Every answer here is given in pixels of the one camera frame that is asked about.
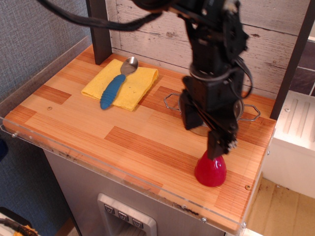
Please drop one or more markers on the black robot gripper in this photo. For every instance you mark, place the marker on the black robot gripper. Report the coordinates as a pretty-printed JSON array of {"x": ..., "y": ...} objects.
[{"x": 210, "y": 100}]

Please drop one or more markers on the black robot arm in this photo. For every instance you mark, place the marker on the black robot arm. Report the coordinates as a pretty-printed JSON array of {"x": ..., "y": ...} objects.
[{"x": 214, "y": 31}]

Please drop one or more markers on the yellow folded cloth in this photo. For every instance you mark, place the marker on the yellow folded cloth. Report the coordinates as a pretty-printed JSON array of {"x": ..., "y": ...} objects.
[{"x": 132, "y": 89}]

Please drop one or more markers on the white toy sink unit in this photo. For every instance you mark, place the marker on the white toy sink unit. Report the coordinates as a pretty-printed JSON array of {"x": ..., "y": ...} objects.
[{"x": 290, "y": 160}]

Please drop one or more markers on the clear acrylic edge guard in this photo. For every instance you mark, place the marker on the clear acrylic edge guard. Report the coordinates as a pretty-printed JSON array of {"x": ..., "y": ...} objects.
[{"x": 156, "y": 159}]

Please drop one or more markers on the silver dispenser panel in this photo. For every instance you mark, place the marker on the silver dispenser panel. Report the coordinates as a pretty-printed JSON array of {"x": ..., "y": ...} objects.
[{"x": 117, "y": 216}]

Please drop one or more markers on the silver toy fridge cabinet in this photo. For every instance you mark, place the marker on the silver toy fridge cabinet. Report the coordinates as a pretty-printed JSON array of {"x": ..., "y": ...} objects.
[{"x": 81, "y": 188}]

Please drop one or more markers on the yellow object bottom left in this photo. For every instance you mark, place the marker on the yellow object bottom left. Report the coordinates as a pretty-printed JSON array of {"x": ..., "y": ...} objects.
[{"x": 25, "y": 231}]

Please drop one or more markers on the blue handled metal spoon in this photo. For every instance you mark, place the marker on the blue handled metal spoon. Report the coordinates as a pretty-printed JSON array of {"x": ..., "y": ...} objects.
[{"x": 128, "y": 67}]

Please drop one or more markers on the dark left shelf post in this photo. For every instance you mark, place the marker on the dark left shelf post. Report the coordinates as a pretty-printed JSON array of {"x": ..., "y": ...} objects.
[{"x": 100, "y": 37}]

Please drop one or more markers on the dark shelf post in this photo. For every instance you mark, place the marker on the dark shelf post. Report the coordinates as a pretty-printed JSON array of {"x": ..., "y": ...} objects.
[
  {"x": 294, "y": 60},
  {"x": 100, "y": 37}
]

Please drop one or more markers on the dark right shelf post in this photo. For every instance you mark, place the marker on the dark right shelf post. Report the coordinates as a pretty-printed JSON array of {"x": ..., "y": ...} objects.
[{"x": 294, "y": 60}]

